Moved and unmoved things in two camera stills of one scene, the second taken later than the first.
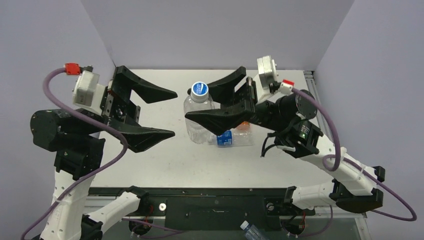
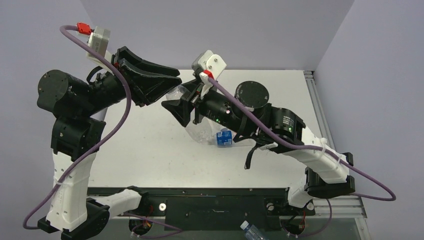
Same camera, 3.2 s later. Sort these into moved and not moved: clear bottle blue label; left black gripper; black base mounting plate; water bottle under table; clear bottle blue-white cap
Moved: clear bottle blue-white cap; left black gripper
Not moved: water bottle under table; clear bottle blue label; black base mounting plate
